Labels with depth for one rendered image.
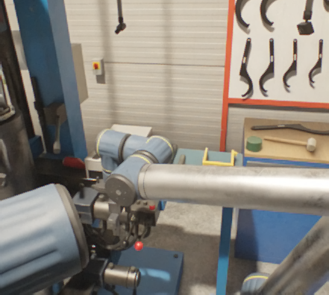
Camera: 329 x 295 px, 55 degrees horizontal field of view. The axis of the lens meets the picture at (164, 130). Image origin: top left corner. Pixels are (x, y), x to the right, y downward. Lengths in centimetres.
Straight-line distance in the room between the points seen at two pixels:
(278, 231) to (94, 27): 245
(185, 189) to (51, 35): 112
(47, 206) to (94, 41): 295
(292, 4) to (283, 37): 27
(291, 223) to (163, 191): 170
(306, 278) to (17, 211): 93
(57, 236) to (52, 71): 132
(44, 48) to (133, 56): 165
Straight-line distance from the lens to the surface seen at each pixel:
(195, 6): 305
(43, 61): 175
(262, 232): 251
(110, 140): 110
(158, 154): 100
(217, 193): 78
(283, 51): 308
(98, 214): 161
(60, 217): 49
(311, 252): 113
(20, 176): 154
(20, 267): 50
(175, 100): 329
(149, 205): 150
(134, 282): 191
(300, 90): 320
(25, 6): 173
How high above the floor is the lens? 200
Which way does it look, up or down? 27 degrees down
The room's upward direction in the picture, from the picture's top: 2 degrees counter-clockwise
